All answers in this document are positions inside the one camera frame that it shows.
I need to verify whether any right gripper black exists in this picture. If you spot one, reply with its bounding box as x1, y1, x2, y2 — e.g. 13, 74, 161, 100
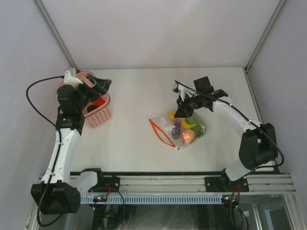
174, 92, 203, 118

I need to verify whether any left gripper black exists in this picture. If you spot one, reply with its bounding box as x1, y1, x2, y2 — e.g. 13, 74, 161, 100
73, 74, 111, 112

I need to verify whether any orange fake fruit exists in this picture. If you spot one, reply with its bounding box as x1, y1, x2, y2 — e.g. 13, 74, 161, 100
167, 110, 176, 121

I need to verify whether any yellow fake chili pepper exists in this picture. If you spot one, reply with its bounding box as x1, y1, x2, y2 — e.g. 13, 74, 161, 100
181, 118, 197, 129

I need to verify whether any red orange fake pepper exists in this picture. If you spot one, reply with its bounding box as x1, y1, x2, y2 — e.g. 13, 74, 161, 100
94, 97, 106, 107

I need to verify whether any purple fake eggplant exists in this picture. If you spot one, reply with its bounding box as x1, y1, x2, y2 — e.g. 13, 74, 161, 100
172, 118, 182, 140

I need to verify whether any clear zip top bag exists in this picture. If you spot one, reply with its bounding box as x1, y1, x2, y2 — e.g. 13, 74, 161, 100
149, 110, 207, 150

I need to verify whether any orange fake peach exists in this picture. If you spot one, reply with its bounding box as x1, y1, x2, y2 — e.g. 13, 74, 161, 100
181, 129, 196, 144

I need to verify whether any green fake lettuce leaf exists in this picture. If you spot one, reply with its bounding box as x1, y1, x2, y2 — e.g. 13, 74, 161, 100
190, 112, 206, 138

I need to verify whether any dark purple fake fruit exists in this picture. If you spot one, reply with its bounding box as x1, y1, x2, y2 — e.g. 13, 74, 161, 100
86, 104, 97, 113

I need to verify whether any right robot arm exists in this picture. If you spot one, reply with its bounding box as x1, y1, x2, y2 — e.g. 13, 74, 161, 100
172, 77, 284, 191

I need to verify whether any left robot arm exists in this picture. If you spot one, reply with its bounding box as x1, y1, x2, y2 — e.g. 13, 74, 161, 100
31, 71, 112, 215

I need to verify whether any pink plastic basket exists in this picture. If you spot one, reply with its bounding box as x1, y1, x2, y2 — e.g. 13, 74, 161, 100
59, 69, 113, 129

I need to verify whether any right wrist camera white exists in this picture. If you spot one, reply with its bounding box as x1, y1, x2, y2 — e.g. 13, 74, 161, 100
172, 82, 188, 101

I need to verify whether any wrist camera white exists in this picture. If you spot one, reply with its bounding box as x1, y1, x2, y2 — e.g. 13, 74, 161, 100
172, 82, 188, 101
63, 68, 83, 88

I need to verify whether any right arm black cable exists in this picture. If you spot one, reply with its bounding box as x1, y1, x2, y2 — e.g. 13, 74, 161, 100
174, 80, 285, 170

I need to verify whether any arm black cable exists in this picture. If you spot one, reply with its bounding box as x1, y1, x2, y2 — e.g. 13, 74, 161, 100
25, 75, 65, 227
174, 80, 285, 170

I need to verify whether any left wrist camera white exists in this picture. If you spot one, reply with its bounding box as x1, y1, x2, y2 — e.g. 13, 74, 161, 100
63, 68, 83, 88

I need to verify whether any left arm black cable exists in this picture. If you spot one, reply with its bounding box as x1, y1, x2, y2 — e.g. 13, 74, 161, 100
25, 75, 65, 227

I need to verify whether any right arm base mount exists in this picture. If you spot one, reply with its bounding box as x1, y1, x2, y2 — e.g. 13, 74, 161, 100
204, 169, 249, 193

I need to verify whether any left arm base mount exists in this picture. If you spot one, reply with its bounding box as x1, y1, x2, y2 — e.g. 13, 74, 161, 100
91, 176, 120, 193

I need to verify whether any slotted cable duct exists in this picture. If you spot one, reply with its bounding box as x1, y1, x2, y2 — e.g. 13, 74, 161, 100
81, 194, 231, 205

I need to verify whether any aluminium rail frame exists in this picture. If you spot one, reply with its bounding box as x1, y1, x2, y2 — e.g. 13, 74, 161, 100
38, 173, 295, 194

